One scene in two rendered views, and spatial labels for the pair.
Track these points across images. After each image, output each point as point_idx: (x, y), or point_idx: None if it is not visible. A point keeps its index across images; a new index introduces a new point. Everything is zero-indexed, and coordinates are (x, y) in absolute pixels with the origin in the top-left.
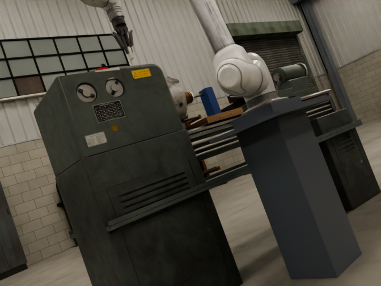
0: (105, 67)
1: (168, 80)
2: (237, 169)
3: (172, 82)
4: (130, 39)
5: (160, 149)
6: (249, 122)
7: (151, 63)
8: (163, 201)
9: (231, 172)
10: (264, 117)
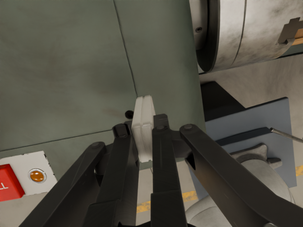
0: (15, 198)
1: (260, 52)
2: (218, 70)
3: (260, 58)
4: (206, 185)
5: None
6: (193, 183)
7: (179, 161)
8: None
9: (208, 73)
10: (197, 197)
